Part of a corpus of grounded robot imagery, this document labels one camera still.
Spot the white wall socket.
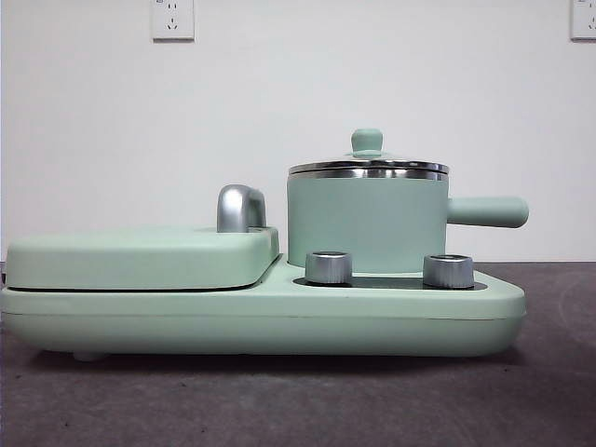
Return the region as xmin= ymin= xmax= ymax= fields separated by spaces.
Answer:
xmin=570 ymin=0 xmax=596 ymax=42
xmin=152 ymin=0 xmax=196 ymax=42

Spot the green griddle cover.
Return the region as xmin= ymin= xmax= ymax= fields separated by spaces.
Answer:
xmin=4 ymin=224 xmax=281 ymax=291

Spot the silver griddle cover handle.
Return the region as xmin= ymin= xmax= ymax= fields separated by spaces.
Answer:
xmin=216 ymin=183 xmax=268 ymax=233

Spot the silver control knob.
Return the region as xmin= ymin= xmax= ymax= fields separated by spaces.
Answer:
xmin=423 ymin=252 xmax=475 ymax=288
xmin=305 ymin=250 xmax=354 ymax=284

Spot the green steamer pot with handle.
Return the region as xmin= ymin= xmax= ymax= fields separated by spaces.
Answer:
xmin=285 ymin=168 xmax=531 ymax=275

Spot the green breakfast machine base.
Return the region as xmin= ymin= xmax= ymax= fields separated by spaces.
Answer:
xmin=0 ymin=253 xmax=528 ymax=362

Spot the glass lid with green knob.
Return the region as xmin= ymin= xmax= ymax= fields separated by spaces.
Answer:
xmin=287 ymin=128 xmax=452 ymax=176

